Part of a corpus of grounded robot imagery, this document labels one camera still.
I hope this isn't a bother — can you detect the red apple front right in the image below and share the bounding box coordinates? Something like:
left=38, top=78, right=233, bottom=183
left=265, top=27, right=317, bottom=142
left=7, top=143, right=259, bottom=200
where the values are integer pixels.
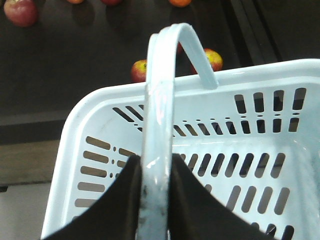
left=203, top=48, right=224, bottom=72

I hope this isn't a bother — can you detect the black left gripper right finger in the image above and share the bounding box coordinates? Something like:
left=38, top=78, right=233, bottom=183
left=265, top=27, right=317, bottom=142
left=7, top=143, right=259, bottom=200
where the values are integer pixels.
left=168, top=153, right=272, bottom=240

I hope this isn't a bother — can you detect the red apple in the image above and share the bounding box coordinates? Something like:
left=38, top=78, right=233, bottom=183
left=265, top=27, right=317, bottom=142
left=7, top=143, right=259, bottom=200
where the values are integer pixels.
left=3, top=0, right=39, bottom=28
left=130, top=59, right=147, bottom=83
left=203, top=48, right=224, bottom=72

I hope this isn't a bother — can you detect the red apple front left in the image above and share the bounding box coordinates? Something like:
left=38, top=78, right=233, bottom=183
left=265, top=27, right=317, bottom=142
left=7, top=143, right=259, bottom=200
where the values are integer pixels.
left=130, top=59, right=147, bottom=83

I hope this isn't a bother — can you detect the light blue plastic basket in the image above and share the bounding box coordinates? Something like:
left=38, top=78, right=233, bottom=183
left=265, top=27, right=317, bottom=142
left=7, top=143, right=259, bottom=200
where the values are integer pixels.
left=41, top=23, right=320, bottom=240

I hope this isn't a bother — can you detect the black wooden fruit display table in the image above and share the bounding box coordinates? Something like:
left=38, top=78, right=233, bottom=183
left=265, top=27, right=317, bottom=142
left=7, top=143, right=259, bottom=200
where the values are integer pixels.
left=0, top=0, right=320, bottom=191

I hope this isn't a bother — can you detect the red apple back left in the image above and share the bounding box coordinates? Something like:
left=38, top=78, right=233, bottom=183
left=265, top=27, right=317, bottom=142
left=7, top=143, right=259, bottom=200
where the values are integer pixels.
left=3, top=0, right=39, bottom=28

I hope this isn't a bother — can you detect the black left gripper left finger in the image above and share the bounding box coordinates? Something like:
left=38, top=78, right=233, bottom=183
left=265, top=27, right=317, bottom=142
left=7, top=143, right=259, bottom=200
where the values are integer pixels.
left=46, top=155, right=142, bottom=240

